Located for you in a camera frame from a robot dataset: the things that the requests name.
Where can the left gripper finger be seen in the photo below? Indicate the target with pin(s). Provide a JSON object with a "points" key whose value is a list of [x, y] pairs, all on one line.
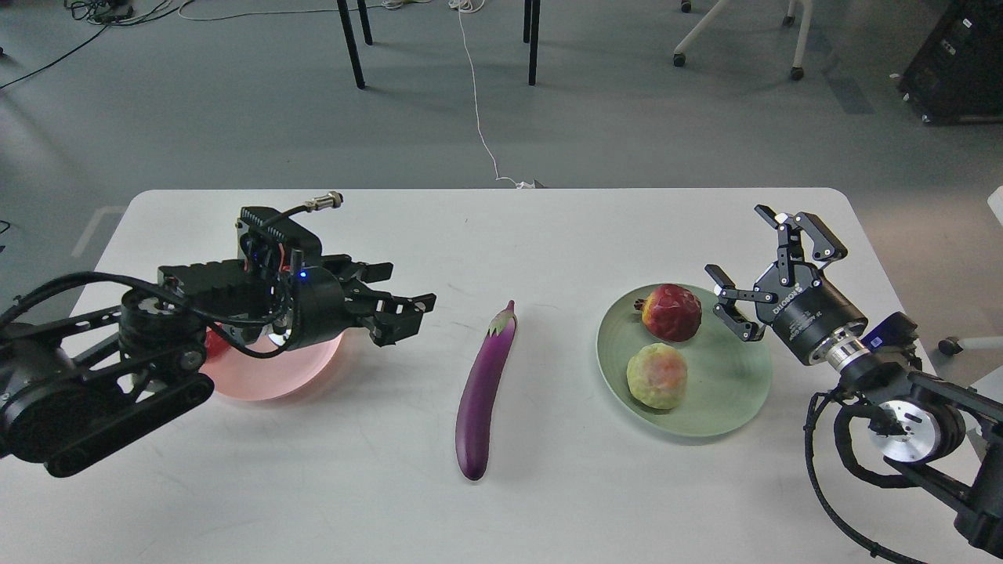
{"points": [[349, 273], [388, 318]]}

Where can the green yellow peach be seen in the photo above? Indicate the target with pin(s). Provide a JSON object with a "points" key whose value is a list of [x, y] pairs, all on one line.
{"points": [[657, 376]]}

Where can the purple eggplant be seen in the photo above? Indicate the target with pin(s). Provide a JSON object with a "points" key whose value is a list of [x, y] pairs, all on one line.
{"points": [[472, 431]]}

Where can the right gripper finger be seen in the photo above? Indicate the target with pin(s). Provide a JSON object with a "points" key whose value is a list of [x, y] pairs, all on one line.
{"points": [[726, 309], [805, 246]]}

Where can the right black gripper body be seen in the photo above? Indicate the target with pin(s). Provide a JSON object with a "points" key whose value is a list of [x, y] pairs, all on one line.
{"points": [[806, 313]]}

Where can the green plate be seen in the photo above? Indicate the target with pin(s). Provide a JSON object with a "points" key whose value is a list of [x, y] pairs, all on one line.
{"points": [[728, 380]]}

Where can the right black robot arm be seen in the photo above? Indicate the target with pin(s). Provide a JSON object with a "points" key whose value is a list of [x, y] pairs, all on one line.
{"points": [[897, 427]]}

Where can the black equipment case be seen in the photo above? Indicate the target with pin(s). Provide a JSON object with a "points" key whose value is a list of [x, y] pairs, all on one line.
{"points": [[956, 75]]}

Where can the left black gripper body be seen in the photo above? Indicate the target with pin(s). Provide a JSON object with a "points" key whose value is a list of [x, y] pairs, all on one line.
{"points": [[321, 305]]}

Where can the pink plate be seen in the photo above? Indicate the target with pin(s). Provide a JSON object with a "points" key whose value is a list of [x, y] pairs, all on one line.
{"points": [[246, 378]]}

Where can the chair caster right edge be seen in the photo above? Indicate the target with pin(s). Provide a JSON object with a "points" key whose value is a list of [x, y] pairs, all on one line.
{"points": [[953, 345]]}

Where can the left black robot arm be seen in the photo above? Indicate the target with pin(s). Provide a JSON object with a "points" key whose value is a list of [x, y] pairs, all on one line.
{"points": [[92, 361]]}

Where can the red pomegranate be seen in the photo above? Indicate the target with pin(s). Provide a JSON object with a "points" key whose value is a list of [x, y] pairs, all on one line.
{"points": [[670, 313]]}

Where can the red chili pepper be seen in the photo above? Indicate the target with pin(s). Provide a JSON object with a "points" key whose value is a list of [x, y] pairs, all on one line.
{"points": [[215, 346]]}

